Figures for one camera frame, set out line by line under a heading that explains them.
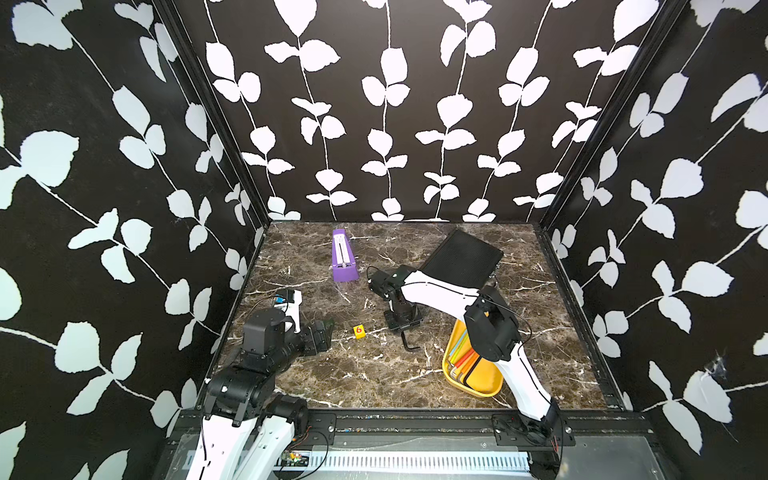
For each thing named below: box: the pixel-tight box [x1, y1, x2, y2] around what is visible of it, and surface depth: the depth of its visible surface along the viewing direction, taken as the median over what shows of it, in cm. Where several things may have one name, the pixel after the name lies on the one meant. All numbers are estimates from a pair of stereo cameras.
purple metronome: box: [331, 229, 359, 282], surface depth 99 cm
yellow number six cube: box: [353, 324, 367, 340], surface depth 91 cm
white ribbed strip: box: [311, 453, 532, 472], surface depth 71 cm
